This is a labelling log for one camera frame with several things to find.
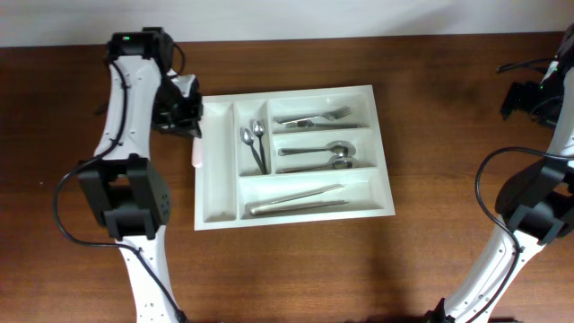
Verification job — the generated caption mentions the white plastic knife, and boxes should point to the white plastic knife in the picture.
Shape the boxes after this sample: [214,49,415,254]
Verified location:
[191,118,205,169]

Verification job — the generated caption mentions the small metal teaspoon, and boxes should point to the small metal teaspoon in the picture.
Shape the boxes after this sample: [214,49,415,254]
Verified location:
[252,119,268,174]
[239,127,265,174]

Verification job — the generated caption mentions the long metal fork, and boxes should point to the long metal fork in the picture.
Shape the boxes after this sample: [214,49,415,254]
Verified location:
[284,119,361,129]

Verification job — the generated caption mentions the metal serving tongs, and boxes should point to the metal serving tongs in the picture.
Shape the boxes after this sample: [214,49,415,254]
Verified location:
[246,184,346,217]

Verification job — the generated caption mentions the short metal fork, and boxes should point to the short metal fork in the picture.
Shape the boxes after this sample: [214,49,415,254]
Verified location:
[273,106,352,127]

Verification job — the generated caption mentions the metal tablespoon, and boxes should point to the metal tablespoon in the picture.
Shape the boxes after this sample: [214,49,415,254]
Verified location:
[277,156,360,174]
[278,141,356,157]

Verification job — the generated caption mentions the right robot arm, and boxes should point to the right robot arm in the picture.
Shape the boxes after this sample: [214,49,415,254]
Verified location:
[423,28,573,322]

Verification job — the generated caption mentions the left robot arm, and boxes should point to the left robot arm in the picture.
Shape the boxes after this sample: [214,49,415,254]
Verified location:
[76,27,204,322]

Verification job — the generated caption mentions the white plastic cutlery tray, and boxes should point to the white plastic cutlery tray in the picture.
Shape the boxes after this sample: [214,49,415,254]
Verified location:
[192,85,395,231]

